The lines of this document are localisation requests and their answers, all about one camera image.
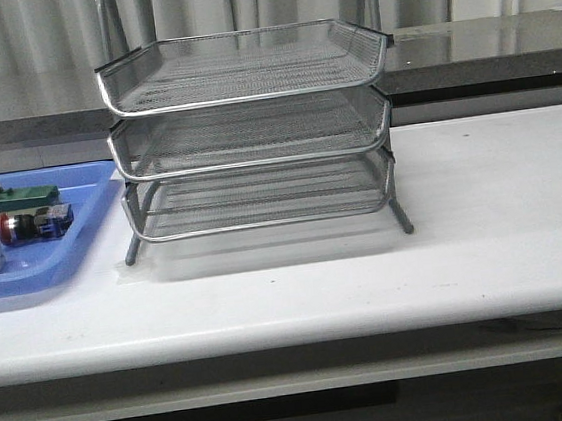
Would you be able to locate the grey stone counter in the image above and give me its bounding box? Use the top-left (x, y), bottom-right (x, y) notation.
top-left (0, 10), bottom-right (562, 146)

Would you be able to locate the red emergency stop button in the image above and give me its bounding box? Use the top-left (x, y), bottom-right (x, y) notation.
top-left (0, 203), bottom-right (74, 247)

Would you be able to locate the blue plastic tray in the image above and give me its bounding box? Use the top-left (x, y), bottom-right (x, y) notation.
top-left (0, 161), bottom-right (122, 298)

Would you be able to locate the silver wire rack frame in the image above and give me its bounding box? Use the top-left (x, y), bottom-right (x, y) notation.
top-left (93, 0), bottom-right (415, 267)

